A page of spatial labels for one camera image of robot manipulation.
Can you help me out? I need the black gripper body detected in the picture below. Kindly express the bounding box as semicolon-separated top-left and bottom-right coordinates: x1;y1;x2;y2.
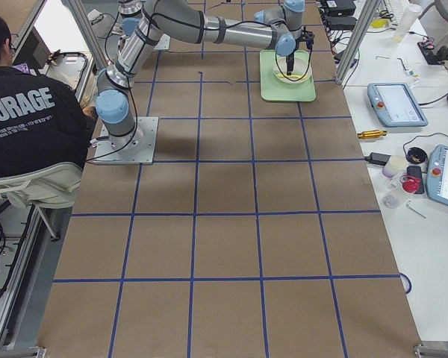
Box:
285;37;301;57

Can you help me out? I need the white round plate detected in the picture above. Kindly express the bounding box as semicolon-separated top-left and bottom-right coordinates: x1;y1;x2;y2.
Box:
273;57;312;84

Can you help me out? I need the yellow plastic fork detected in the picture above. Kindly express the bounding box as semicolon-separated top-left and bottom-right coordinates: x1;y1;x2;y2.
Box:
275;73;311;83

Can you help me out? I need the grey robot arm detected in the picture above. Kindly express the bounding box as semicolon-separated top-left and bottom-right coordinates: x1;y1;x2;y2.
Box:
118;0;162;42
91;1;312;164

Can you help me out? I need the light green tray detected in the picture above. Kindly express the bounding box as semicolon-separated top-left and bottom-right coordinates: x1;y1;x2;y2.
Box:
260;50;317;102

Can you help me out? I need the blue teach pendant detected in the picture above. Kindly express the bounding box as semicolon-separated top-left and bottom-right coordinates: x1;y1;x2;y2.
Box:
367;83;428;128
426;145;448;205

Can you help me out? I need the black power adapter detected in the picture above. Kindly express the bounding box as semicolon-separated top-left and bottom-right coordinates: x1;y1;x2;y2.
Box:
364;152;391;166

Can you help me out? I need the white paper cup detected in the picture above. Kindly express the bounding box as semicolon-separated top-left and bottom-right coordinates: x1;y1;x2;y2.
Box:
382;155;408;178

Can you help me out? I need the seated person in black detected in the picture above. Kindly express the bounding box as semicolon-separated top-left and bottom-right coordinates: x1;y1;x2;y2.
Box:
0;17;97;178

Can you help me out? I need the white office chair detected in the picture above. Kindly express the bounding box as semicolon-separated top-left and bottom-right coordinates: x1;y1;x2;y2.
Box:
0;162;85;242

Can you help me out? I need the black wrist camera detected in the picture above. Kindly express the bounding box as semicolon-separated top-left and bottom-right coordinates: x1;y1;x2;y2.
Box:
301;31;315;51

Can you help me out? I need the aluminium frame post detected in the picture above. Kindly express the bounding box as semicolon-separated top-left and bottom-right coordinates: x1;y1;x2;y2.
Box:
335;0;380;84

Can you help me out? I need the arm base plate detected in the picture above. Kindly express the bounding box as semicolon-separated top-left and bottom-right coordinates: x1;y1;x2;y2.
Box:
119;33;172;51
90;116;158;165

